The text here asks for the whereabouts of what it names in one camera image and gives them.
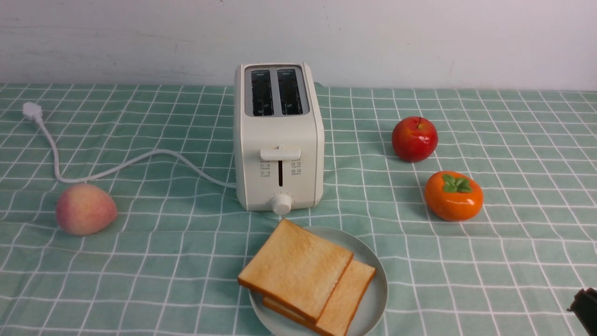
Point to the light green round plate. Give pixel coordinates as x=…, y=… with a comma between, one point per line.
x=370, y=309

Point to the pink peach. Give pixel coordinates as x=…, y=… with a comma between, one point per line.
x=84, y=209

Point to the green checkered tablecloth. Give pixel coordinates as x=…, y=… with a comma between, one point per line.
x=168, y=264

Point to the white two-slot toaster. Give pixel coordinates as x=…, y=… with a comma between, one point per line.
x=278, y=138

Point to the orange persimmon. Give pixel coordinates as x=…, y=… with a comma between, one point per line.
x=453, y=196

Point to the toasted bread slice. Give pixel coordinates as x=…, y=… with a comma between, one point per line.
x=342, y=305
x=297, y=268

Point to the red apple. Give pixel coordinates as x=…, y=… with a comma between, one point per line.
x=414, y=139

